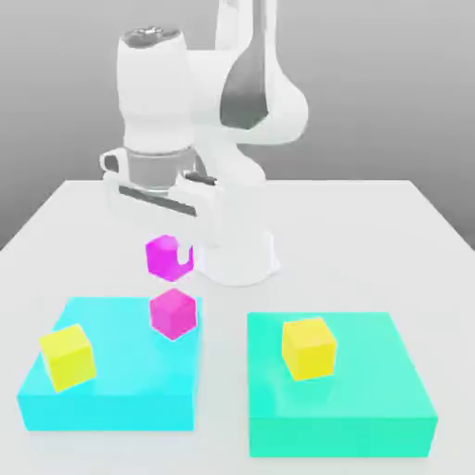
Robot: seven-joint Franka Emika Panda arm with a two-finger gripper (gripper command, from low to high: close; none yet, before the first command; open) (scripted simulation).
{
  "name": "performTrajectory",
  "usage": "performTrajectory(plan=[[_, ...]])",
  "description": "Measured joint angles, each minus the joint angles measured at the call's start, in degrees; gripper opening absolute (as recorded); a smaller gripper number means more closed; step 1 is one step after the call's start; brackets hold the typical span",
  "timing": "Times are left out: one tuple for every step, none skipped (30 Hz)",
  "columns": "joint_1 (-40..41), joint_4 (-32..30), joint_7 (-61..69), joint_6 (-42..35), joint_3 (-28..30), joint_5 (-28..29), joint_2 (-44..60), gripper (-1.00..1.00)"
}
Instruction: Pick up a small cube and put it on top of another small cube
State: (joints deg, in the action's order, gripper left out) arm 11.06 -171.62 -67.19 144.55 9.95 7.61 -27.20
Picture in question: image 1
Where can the small magenta cube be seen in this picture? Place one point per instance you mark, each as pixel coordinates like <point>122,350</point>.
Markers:
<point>160,259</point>
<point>172,315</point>

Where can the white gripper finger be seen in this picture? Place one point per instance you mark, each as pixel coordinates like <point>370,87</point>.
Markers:
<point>183,256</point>

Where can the small yellow cube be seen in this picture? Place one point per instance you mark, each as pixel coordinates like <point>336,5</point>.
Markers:
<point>68,358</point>
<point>310,352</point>

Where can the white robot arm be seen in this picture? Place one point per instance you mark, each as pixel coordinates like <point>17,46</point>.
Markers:
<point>156,96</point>

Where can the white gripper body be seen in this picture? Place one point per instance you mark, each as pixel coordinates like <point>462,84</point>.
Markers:
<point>148,213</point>

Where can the large turquoise box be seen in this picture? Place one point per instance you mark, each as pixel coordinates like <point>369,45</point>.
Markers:
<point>371,393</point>

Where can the large cyan box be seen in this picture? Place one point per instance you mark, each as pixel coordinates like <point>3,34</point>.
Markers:
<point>122,374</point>

